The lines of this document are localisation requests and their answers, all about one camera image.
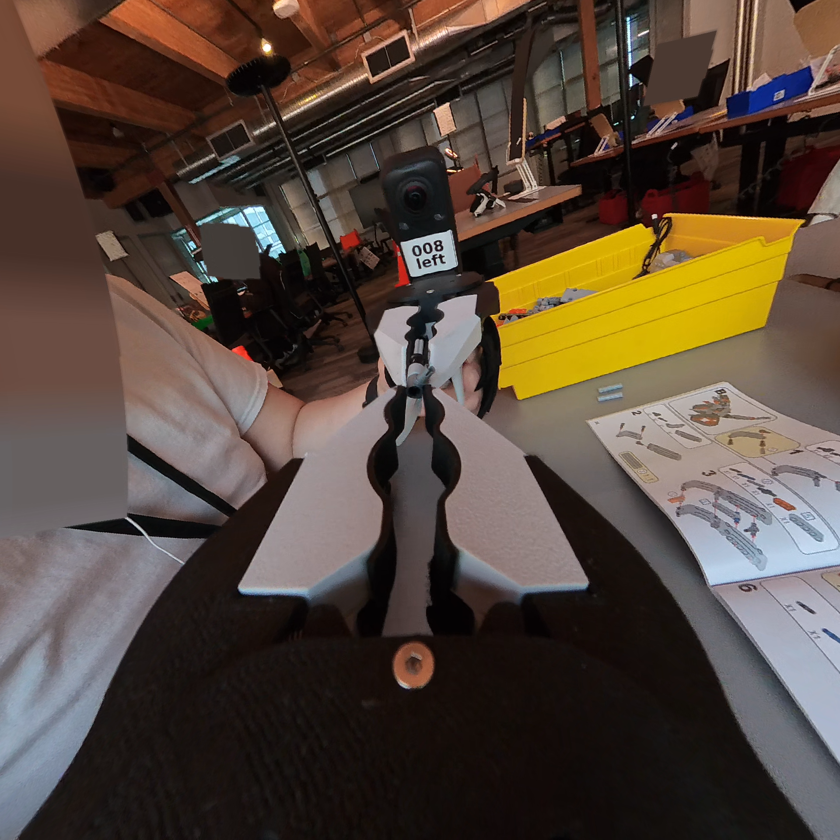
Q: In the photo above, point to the white ceiling air vent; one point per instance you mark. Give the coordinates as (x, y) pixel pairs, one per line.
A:
(229, 141)
(387, 56)

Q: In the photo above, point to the grey desk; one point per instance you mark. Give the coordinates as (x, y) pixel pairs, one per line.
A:
(558, 426)

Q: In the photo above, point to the black office chair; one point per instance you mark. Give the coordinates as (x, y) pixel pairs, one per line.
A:
(321, 295)

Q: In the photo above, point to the pile of grey building bricks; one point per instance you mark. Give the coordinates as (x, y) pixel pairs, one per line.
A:
(558, 300)

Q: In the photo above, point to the grey brick assembly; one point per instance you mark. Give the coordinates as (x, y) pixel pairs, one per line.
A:
(418, 377)

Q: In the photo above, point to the white paper notice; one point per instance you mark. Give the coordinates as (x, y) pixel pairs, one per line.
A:
(113, 245)

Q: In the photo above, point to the person's beige shirt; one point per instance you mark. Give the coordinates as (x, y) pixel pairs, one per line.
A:
(184, 367)

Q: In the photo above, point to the open instruction booklet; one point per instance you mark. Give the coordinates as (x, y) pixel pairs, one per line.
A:
(722, 544)

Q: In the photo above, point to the person's left forearm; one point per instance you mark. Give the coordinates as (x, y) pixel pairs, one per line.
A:
(328, 423)

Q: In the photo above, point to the yellow plastic bin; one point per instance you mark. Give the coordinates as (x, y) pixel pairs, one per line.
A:
(623, 328)

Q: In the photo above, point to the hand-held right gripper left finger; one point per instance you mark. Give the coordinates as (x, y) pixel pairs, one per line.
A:
(315, 525)

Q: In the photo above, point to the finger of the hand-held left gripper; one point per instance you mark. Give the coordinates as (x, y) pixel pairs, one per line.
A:
(459, 334)
(396, 341)

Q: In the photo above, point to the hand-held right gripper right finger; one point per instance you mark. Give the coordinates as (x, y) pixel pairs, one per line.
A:
(512, 525)

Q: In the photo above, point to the person's left hand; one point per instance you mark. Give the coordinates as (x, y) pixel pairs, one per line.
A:
(471, 384)

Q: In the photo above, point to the black floor stand pole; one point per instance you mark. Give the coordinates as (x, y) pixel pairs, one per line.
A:
(298, 170)

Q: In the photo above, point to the red storage bin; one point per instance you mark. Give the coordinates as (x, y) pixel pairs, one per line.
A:
(676, 197)

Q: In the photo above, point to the blue storage bin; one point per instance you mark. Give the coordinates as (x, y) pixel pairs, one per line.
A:
(768, 92)

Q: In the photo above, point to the orange traffic cone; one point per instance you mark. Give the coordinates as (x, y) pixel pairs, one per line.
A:
(402, 269)

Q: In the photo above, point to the wooden background table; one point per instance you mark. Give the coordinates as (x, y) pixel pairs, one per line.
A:
(525, 200)

